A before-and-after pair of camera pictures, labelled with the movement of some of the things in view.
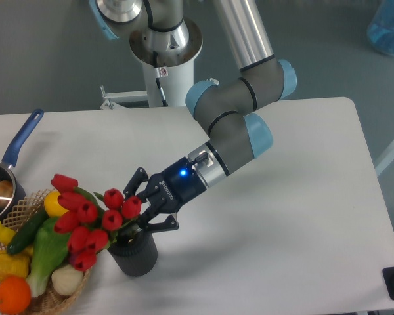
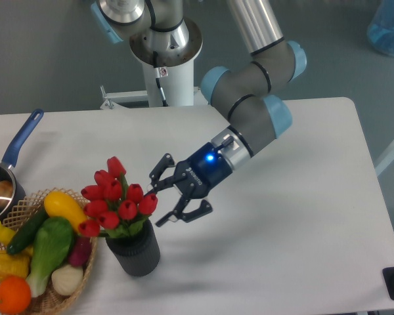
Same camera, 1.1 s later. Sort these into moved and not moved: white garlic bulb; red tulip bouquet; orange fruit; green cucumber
Moved: red tulip bouquet
Not moved: white garlic bulb; orange fruit; green cucumber
